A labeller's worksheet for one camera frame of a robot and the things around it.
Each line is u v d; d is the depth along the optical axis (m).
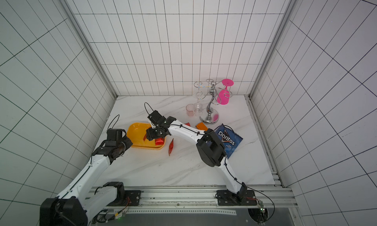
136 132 0.94
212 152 0.53
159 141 0.90
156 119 0.70
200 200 0.73
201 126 1.01
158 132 0.68
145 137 0.88
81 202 0.41
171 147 0.88
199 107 0.90
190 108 1.04
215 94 0.88
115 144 0.64
